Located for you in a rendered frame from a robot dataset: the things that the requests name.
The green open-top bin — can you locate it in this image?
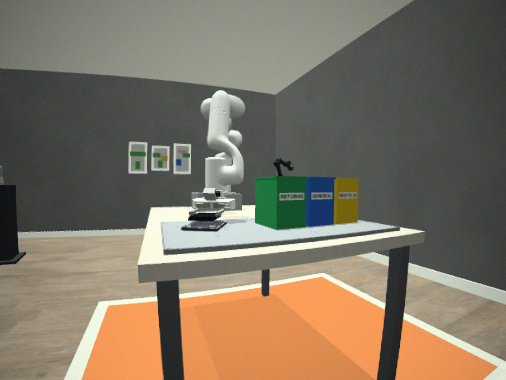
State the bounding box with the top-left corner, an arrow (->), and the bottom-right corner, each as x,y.
254,176 -> 308,230

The blue bin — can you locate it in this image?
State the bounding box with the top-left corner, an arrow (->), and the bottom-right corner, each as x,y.
306,177 -> 336,227

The yellow bin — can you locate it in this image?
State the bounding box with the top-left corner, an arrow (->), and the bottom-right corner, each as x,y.
334,178 -> 360,224

